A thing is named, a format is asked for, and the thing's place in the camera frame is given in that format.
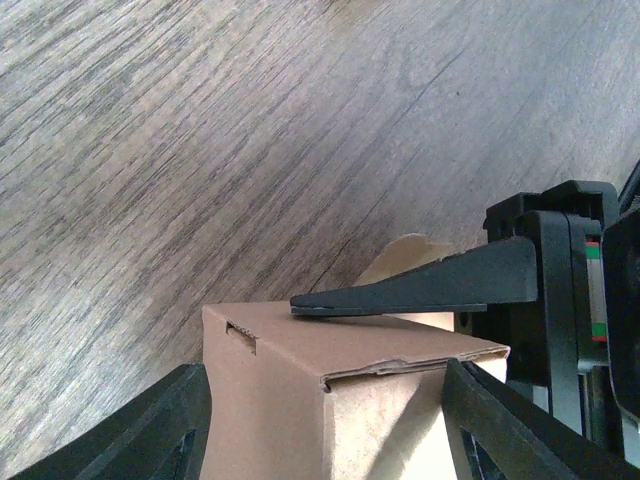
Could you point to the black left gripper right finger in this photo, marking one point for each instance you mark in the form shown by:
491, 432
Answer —
496, 433

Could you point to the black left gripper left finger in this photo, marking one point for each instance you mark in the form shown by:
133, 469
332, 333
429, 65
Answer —
160, 434

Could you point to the brown cardboard box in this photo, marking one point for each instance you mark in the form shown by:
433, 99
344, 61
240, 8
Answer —
345, 398

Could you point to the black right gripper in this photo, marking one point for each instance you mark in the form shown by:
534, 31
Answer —
559, 353

